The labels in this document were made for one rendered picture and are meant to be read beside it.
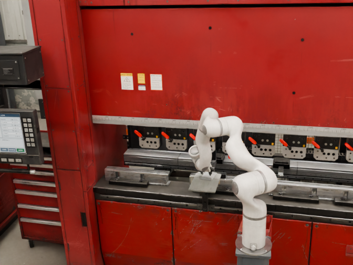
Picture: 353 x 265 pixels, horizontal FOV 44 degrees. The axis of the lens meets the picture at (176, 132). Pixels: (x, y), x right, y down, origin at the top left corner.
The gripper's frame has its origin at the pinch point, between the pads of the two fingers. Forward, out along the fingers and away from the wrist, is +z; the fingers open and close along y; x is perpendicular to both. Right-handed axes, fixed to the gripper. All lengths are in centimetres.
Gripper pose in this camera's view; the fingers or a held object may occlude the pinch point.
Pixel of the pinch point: (206, 172)
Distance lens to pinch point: 302.5
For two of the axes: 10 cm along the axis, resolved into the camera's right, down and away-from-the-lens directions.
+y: -9.2, -1.1, 3.9
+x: -2.8, 8.6, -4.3
